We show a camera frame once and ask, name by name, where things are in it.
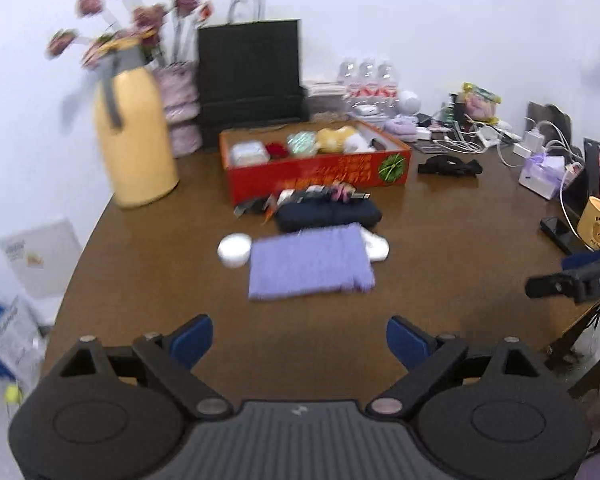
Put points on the clear water bottle red label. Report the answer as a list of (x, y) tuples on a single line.
[(348, 82), (387, 82), (368, 82)]

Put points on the white flat device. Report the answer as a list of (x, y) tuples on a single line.
[(377, 247)]

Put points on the black phone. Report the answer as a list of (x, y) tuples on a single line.
[(555, 230)]

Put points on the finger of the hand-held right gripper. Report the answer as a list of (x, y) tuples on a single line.
[(585, 260), (552, 286)]

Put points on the grey black hair clip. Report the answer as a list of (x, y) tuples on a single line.
[(252, 207)]

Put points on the white earbuds case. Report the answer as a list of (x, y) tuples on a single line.
[(366, 109)]

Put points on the white ribbon tangle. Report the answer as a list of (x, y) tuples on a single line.
[(467, 145)]

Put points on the yellow thermos jug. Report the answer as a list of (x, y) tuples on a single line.
[(135, 145)]

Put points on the clear seed container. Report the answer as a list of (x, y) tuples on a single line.
[(327, 109)]

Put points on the small dark bottle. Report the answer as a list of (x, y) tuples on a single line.
[(458, 107)]

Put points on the navy blue pouch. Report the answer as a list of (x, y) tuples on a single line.
[(327, 215)]

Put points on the purple fuzzy pouch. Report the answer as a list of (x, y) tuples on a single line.
[(401, 128)]

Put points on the pink glass vase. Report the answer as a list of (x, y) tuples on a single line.
[(180, 105)]

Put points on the black photo frame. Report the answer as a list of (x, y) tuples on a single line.
[(592, 160)]

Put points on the yellow mug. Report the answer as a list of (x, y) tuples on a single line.
[(597, 225)]

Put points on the orange white plush toy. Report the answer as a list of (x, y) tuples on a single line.
[(336, 139)]

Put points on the blue white packages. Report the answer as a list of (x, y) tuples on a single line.
[(5, 340)]

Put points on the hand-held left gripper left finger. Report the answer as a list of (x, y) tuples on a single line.
[(195, 341)]

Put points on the pale tin box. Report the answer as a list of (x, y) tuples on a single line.
[(380, 117)]

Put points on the white round jar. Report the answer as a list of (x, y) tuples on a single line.
[(234, 251)]

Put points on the pink flower bouquet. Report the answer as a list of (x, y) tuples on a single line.
[(145, 15)]

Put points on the red cardboard box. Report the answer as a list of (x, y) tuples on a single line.
[(320, 172)]

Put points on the brown bag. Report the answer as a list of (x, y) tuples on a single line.
[(547, 115)]

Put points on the white red flat box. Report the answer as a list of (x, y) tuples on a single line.
[(325, 88)]

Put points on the purple cloth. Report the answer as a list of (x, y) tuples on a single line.
[(307, 262)]

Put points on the small white box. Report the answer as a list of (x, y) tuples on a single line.
[(424, 134)]

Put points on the yellow green ball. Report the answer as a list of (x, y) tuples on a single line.
[(12, 394)]

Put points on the white charger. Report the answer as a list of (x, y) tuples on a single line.
[(530, 141)]

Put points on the red small item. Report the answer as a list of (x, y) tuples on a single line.
[(277, 150)]

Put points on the shiny green packet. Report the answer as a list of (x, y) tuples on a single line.
[(301, 143)]

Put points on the black paper bag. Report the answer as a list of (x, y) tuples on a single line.
[(250, 75)]

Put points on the colourful snack packet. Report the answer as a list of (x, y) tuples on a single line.
[(480, 102)]

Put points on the white black small item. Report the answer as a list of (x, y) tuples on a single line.
[(290, 196)]

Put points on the white plastic case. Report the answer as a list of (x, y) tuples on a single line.
[(249, 154)]

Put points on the white paper bag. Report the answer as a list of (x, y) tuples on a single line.
[(42, 255)]

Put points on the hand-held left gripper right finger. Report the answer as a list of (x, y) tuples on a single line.
[(404, 342)]

